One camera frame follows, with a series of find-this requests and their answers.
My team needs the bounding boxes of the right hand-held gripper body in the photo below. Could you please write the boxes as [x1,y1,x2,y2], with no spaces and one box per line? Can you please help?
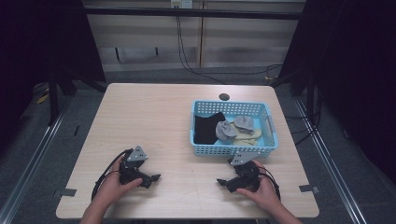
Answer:
[228,150,262,192]

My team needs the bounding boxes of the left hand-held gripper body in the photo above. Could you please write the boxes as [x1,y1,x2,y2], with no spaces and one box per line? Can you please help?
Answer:
[119,145,149,185]

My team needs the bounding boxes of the person's right hand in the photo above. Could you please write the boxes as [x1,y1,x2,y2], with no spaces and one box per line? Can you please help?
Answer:
[235,160,282,212]

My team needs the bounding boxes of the person's left hand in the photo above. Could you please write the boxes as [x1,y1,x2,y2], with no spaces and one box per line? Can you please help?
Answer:
[96,154,144,204]

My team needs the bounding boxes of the beige sock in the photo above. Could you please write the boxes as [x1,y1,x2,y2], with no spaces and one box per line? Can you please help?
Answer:
[230,123,262,140]
[232,137,260,147]

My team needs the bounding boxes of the grey sock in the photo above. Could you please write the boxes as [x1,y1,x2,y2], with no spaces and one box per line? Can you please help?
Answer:
[215,119,238,141]
[233,115,256,132]

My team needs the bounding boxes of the black cloth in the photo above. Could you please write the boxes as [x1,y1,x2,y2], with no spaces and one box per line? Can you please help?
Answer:
[192,111,227,146]

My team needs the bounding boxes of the light blue plastic basket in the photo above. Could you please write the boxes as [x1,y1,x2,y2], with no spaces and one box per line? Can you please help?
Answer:
[190,99,279,158]

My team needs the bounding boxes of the grey tape strip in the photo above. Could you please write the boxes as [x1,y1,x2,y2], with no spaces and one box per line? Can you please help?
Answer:
[60,188,78,198]
[298,184,320,194]

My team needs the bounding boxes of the black metal stand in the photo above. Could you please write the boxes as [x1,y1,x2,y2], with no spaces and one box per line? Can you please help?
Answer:
[47,70,61,127]

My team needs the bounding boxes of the yellow floor item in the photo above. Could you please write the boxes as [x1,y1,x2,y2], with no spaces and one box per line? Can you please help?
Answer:
[35,92,50,105]

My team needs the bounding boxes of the black curtain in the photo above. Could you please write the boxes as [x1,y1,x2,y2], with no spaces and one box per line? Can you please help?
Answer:
[270,0,396,185]
[0,0,107,153]

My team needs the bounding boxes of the right hand-held gripper black cable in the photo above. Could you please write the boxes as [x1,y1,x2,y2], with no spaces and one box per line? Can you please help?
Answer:
[257,165,282,202]

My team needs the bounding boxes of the hand-held gripper black cable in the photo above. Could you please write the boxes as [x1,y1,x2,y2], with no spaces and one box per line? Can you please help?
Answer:
[91,147,134,202]
[257,165,282,202]

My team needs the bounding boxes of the left hand-held gripper black cable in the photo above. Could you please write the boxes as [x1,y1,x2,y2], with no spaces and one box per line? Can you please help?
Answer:
[91,147,134,202]

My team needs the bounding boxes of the black floor cable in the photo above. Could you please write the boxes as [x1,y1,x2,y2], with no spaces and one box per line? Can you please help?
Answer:
[284,114,322,147]

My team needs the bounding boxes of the metal floor rail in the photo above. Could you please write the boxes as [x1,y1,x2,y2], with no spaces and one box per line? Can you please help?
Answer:
[0,95,76,224]
[292,98,369,224]

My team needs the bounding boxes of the black wall cable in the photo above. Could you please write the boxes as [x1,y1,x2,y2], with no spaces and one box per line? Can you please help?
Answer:
[175,14,284,86]

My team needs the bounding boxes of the black horizontal frame bar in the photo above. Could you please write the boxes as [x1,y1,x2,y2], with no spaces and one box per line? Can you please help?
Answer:
[83,7,308,21]

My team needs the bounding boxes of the white wall socket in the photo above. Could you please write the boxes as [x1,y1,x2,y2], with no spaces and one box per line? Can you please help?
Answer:
[170,0,194,9]

